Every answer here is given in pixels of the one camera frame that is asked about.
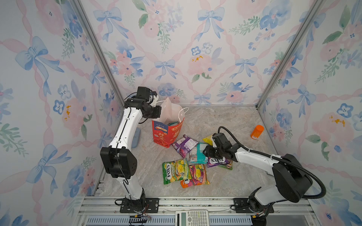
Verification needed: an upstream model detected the teal snack packet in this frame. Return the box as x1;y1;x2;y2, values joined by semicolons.
167;121;179;126
189;143;208;165

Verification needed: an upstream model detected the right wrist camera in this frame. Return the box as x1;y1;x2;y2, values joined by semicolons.
212;133;229;147

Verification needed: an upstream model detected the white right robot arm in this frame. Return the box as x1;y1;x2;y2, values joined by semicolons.
203;144;313;213

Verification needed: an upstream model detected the orange pink Fox's candy bag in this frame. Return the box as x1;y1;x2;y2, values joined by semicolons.
180;164;210;188

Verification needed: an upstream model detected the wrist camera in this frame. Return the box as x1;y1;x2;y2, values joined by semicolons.
136;86;157;104
212;133;229;147

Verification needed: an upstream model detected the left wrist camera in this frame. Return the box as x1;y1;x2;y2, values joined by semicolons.
136;86;157;104

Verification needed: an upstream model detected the purple Fox's candy bag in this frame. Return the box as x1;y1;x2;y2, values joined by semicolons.
207;157;231;167

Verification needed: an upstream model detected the green Fox's candy bag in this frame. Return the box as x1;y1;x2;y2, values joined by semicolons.
162;158;191;185

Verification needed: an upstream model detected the yellow snack packet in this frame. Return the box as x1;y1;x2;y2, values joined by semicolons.
202;135;216;147

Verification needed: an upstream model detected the purple snack packet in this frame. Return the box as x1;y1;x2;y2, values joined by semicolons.
172;135;199;158

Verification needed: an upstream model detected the green nut snack packet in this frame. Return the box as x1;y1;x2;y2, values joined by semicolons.
218;160;233;170

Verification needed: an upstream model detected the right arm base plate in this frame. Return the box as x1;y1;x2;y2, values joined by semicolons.
231;198;274;214

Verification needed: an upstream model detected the red paper gift bag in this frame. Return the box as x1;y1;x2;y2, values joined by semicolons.
152;98;189;148

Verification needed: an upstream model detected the orange bottle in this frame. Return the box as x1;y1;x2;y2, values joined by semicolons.
250;125;265;139

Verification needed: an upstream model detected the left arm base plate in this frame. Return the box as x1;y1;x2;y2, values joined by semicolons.
119;198;160;214

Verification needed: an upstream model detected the grey calculator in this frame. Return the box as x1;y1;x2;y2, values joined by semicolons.
175;210;210;226

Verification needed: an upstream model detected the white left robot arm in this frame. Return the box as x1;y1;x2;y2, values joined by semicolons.
100;93;161;201

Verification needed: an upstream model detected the black corrugated cable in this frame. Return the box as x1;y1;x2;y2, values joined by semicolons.
217;126;327;200

